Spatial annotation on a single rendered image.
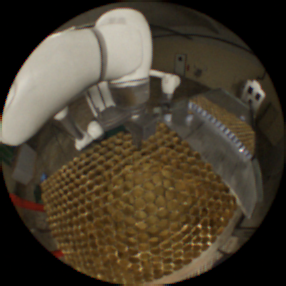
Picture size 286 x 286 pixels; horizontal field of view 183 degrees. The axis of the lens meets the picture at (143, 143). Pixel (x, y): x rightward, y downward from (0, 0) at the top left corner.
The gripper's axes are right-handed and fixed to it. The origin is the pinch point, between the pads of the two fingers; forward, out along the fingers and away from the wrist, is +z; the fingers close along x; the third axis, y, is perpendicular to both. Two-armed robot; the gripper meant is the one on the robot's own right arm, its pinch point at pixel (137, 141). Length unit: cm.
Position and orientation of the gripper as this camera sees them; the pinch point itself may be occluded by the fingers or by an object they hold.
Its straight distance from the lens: 33.6
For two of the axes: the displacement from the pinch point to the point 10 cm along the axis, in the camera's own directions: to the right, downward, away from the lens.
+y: 7.0, -5.9, 3.9
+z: 0.5, 5.9, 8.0
